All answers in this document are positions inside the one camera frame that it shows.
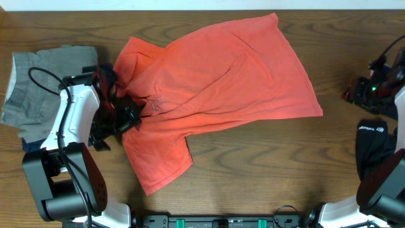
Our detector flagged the black garment with logo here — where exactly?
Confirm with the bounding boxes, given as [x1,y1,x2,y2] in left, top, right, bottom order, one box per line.
[356,120,397,182]

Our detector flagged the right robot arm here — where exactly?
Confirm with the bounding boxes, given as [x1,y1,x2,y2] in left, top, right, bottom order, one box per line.
[304,49,404,227]

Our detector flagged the folded grey shorts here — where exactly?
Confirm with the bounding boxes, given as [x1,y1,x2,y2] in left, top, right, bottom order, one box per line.
[1,46,97,143]

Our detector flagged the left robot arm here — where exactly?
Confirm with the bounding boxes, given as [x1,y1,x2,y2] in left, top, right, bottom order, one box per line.
[22,63,140,228]

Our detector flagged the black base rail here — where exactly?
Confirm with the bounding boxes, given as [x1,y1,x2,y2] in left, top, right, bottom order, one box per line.
[138,215,302,228]

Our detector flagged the folded navy garment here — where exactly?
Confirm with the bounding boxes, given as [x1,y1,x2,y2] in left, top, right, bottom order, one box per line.
[21,63,121,153]

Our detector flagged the red orange t-shirt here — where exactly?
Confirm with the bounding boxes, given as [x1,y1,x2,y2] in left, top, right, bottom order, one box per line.
[114,13,323,194]

